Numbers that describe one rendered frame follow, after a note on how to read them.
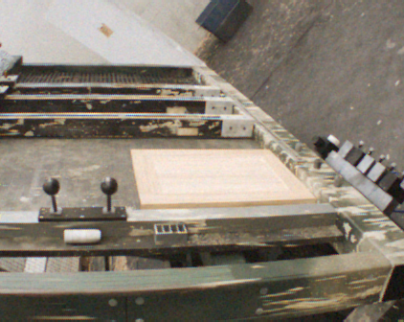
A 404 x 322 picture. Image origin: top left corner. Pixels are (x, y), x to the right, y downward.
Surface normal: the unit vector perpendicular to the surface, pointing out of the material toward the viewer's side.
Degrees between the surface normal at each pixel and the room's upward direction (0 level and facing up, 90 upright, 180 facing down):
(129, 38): 90
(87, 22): 90
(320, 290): 90
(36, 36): 90
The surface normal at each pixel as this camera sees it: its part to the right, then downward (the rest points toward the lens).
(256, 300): 0.22, 0.39
